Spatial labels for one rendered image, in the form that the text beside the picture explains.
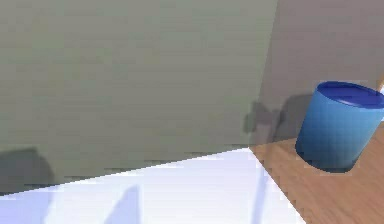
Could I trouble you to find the blue round bin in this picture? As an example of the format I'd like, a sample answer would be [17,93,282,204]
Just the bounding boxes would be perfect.
[294,80,384,173]

